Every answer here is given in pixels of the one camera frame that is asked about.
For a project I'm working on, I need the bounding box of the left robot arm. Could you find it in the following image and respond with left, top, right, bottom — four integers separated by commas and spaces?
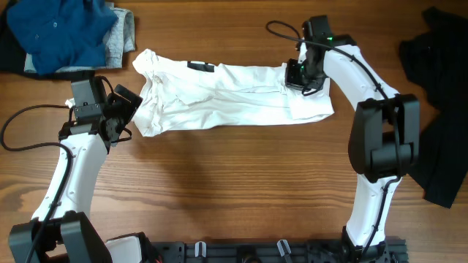
8, 76, 153, 262

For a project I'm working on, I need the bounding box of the light grey folded garment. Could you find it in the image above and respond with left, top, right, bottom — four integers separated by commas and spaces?
24, 1, 135, 73

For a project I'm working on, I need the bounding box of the white t-shirt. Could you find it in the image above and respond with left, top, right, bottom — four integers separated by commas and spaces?
132, 49, 334, 137

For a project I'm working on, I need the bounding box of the black garment at right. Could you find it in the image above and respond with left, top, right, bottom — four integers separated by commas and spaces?
399, 7, 467, 208

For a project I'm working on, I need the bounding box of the black garment under pile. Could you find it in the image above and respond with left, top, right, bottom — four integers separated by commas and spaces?
1, 0, 95, 81

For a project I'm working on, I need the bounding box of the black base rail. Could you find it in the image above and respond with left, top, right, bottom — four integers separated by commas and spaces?
153, 239, 409, 263

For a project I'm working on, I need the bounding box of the blue button shirt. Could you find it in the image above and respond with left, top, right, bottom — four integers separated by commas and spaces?
7, 0, 118, 75

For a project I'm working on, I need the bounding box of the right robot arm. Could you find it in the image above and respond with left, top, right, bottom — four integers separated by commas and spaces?
285, 15, 420, 262

